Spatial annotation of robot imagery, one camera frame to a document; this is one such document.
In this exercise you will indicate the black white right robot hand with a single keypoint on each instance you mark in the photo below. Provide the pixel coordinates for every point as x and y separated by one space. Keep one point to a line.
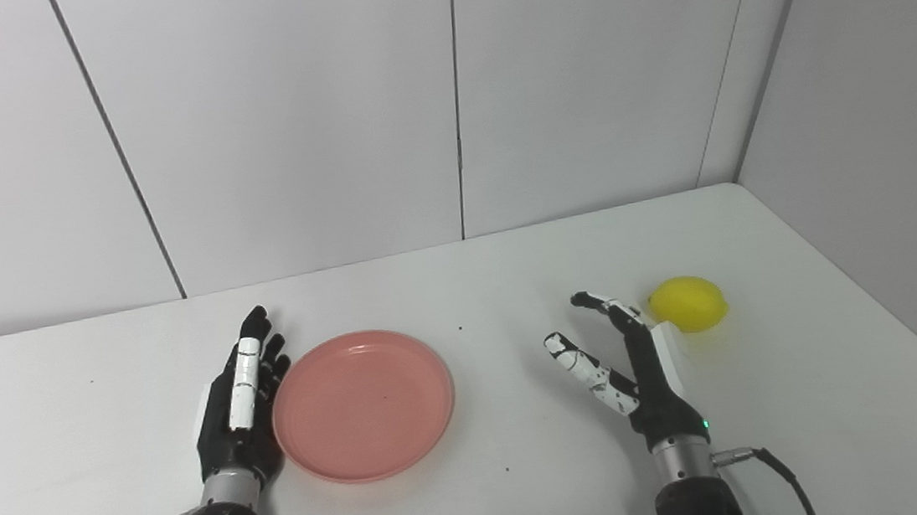
656 390

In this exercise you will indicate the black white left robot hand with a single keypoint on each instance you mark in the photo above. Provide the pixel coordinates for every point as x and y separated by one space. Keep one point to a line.
231 431

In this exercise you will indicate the yellow lemon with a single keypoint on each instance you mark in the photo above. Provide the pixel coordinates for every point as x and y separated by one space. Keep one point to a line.
690 302

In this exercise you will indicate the pink round plate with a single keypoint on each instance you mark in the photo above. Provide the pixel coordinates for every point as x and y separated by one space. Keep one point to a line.
363 405

